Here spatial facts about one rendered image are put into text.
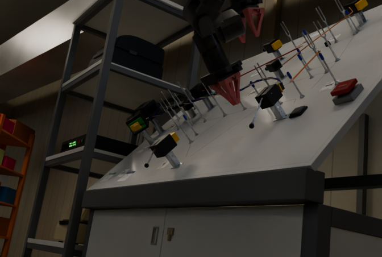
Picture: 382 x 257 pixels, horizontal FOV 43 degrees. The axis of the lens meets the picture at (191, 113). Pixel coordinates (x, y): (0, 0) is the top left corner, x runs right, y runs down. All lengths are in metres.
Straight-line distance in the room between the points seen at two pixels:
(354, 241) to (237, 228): 0.27
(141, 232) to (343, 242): 0.73
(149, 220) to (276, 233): 0.57
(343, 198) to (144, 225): 2.13
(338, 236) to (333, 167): 2.54
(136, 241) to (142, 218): 0.07
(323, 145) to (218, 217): 0.36
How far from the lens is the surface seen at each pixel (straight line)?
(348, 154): 3.55
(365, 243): 1.13
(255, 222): 1.15
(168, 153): 1.49
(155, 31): 2.72
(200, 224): 1.32
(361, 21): 1.82
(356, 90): 1.22
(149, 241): 1.54
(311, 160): 1.03
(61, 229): 2.24
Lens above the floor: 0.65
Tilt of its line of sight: 17 degrees up
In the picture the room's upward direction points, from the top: 8 degrees clockwise
